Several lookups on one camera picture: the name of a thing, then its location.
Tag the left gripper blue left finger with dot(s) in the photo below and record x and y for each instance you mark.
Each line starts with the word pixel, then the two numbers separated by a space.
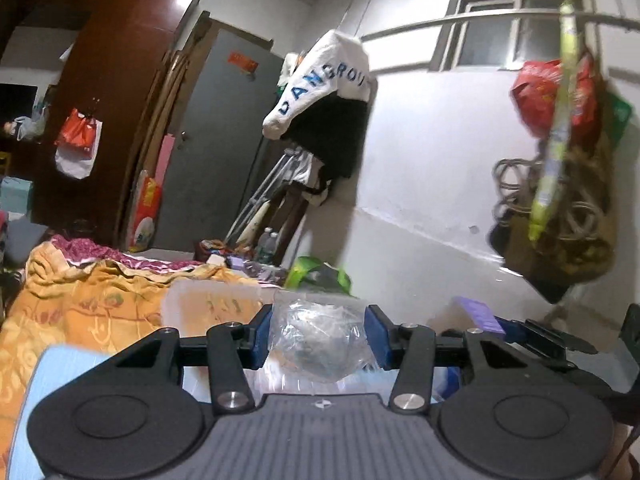
pixel 259 336

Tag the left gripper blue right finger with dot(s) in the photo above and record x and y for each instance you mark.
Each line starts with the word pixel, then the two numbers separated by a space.
pixel 380 332

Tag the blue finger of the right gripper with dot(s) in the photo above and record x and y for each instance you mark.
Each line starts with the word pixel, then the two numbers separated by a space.
pixel 544 341

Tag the purple cardboard box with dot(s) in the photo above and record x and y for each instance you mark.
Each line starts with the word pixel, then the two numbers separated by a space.
pixel 481 315

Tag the clear plastic small box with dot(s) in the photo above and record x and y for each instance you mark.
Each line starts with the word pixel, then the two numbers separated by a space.
pixel 318 335

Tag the green plastic bag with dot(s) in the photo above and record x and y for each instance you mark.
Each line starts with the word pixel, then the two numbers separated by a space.
pixel 309 273

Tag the grey metal door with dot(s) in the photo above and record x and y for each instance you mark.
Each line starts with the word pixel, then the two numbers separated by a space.
pixel 217 143

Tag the orange patterned quilt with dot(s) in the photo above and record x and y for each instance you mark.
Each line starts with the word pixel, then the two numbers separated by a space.
pixel 105 307

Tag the white black hanging jacket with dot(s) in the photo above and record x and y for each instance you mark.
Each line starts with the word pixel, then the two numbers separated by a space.
pixel 324 109

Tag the red hanging plastic bag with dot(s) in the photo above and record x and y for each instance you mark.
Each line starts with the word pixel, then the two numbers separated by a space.
pixel 534 95

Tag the red white hanging bag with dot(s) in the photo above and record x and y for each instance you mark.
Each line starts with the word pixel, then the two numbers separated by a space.
pixel 77 145

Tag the dark red wooden wardrobe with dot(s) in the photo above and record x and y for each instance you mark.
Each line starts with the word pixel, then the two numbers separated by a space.
pixel 109 74

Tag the brown hanging bag with ropes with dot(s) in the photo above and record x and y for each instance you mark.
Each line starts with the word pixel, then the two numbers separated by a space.
pixel 577 245

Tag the window with white frame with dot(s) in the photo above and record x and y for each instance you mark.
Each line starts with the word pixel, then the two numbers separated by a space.
pixel 502 43

